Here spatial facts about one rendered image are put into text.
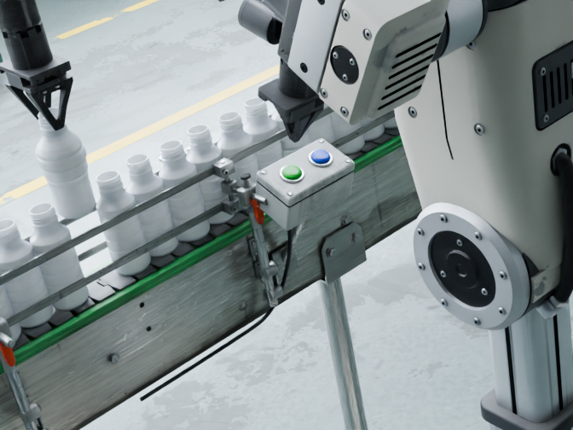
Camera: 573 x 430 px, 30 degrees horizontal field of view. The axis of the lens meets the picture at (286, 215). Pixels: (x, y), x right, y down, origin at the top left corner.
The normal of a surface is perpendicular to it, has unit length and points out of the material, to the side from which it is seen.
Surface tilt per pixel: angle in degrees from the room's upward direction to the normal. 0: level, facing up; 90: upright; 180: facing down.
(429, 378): 0
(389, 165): 90
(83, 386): 90
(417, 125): 90
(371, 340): 0
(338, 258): 90
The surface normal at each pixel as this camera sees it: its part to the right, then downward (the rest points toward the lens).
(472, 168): -0.70, 0.58
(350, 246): 0.64, 0.26
